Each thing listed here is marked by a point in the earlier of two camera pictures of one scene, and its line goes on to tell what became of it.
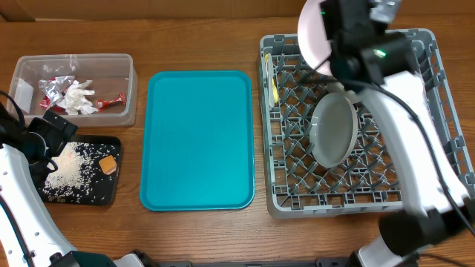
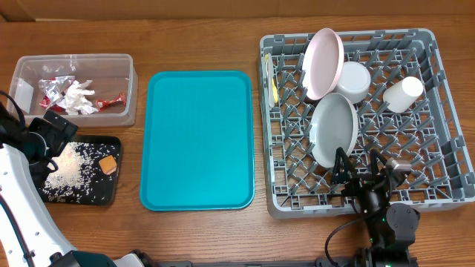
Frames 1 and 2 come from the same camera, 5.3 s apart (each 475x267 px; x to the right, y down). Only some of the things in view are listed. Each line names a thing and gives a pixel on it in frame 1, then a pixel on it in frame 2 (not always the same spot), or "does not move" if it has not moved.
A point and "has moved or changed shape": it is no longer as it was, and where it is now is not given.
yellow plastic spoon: (274, 87) does not move
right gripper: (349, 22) to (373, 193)
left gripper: (58, 137) does not move
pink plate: (312, 38) has moved or changed shape
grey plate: (333, 129) does not move
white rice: (79, 170) does not move
